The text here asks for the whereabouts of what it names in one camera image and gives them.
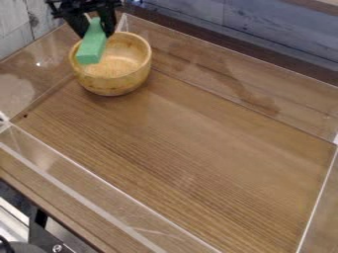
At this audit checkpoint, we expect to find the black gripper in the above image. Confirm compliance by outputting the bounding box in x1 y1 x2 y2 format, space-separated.
45 0 123 38

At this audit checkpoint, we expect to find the green rectangular block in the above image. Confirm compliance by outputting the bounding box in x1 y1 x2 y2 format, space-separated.
75 18 107 64

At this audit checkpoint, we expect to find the brown wooden bowl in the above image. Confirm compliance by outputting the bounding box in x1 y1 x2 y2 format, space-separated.
68 32 152 96

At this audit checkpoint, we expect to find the black metal table bracket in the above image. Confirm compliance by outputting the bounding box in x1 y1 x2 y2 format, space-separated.
28 209 76 253

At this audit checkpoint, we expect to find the black cable bottom left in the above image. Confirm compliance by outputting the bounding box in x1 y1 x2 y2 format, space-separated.
0 234 17 253

